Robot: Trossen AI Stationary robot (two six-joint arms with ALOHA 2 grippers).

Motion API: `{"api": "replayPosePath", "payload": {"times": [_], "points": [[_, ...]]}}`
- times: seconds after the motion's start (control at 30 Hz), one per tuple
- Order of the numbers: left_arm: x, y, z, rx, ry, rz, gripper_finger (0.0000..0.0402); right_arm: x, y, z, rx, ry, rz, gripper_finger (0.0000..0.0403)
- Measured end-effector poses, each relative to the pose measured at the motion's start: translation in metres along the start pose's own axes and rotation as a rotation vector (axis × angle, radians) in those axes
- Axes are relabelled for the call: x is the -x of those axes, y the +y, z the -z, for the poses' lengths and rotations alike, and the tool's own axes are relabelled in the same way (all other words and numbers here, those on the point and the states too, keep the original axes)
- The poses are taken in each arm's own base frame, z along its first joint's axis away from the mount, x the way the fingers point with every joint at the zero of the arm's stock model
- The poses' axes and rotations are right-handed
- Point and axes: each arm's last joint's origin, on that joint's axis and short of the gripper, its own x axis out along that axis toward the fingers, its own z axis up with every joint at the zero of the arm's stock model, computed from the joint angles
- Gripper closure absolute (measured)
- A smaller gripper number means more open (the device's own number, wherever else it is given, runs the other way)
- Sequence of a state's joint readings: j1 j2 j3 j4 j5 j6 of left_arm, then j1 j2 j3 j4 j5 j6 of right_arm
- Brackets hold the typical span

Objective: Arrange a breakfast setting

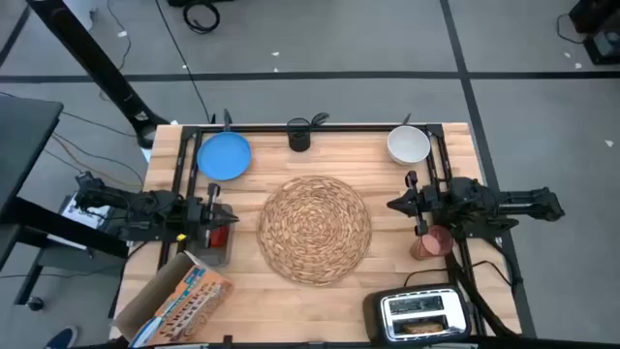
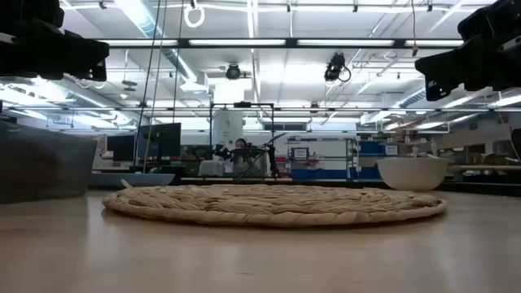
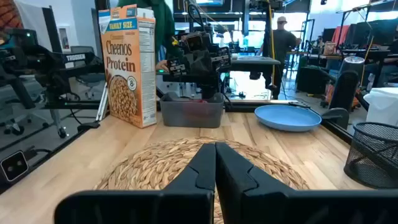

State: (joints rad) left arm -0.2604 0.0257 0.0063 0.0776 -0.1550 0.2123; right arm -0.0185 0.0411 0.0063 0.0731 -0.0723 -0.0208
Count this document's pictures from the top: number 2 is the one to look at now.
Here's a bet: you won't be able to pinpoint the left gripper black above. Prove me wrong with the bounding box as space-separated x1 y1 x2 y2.
0 0 111 82

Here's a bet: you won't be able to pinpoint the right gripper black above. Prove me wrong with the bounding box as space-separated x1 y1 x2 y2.
414 0 521 103

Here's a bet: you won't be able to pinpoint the white bowl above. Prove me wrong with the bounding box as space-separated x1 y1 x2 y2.
376 156 449 192

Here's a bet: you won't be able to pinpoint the blue plate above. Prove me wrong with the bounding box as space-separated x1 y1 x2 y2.
88 172 177 189

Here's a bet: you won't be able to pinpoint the small black monitor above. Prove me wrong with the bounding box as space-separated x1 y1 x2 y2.
106 133 137 162

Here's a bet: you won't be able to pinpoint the long wooden workbench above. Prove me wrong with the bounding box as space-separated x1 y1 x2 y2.
447 164 521 173

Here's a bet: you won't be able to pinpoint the large black monitor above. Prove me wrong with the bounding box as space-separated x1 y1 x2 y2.
135 122 182 160

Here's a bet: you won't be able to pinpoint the round black ceiling device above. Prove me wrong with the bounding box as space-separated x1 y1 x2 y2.
225 62 243 81

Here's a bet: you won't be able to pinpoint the blue storage bins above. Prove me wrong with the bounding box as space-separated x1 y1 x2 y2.
289 139 383 181

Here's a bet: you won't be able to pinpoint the white cylinder tank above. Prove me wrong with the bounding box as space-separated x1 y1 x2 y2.
212 109 245 148

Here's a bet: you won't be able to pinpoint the overhead light bar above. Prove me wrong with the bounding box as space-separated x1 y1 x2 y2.
92 37 466 50

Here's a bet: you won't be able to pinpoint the round woven straw placemat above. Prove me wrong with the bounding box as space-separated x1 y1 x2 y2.
101 183 448 228

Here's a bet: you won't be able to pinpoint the black hanging cable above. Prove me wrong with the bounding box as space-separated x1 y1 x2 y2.
133 0 163 174

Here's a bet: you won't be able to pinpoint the black ceiling camera with cable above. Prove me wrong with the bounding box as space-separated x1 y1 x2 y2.
323 52 352 83

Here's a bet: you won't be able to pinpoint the white cable ring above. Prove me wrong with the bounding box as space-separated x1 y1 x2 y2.
183 2 206 29

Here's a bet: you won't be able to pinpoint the black metal frame stand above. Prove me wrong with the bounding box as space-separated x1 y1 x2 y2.
208 102 275 180

